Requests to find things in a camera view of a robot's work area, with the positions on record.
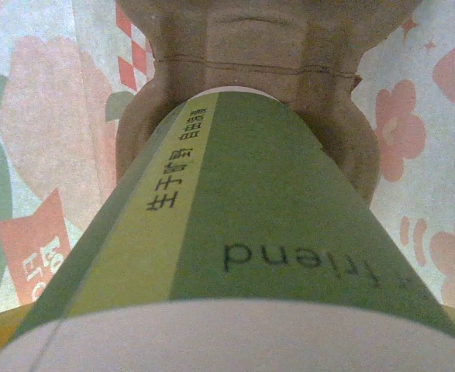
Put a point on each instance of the white flower print paper bag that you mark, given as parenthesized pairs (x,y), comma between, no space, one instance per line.
(49,116)

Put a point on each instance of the green paper coffee cup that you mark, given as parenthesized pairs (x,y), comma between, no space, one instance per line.
(250,193)

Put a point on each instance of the brown cardboard cup carrier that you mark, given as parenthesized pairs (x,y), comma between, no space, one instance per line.
(250,46)

